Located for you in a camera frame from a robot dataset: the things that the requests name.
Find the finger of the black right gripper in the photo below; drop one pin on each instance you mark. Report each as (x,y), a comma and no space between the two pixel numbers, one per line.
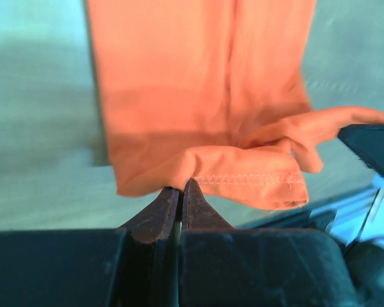
(367,142)

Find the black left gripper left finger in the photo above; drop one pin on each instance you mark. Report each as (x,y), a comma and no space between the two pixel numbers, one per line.
(132,265)

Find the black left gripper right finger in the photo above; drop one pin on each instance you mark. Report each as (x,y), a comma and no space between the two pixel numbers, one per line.
(222,266)

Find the orange t shirt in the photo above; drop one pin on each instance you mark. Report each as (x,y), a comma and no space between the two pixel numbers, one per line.
(211,91)

